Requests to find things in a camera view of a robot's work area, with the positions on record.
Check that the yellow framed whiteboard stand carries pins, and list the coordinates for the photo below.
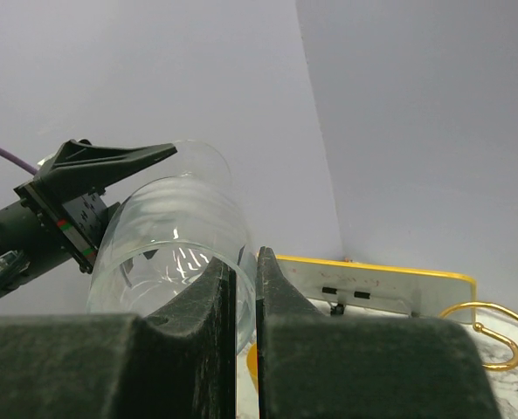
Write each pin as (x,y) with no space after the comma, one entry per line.
(407,291)

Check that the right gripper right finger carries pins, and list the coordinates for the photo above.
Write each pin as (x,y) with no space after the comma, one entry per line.
(312,365)

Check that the yellow-orange plastic wine glass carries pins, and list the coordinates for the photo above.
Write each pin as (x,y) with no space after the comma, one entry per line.
(252,365)

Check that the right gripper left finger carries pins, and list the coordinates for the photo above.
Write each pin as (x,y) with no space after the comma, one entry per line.
(179,362)

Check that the clear wine glass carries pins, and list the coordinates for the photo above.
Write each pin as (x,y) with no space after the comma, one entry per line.
(189,213)

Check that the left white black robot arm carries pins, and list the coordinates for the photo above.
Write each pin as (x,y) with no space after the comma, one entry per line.
(27,250)

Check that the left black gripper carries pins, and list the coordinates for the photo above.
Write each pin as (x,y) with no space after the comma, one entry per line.
(65,197)

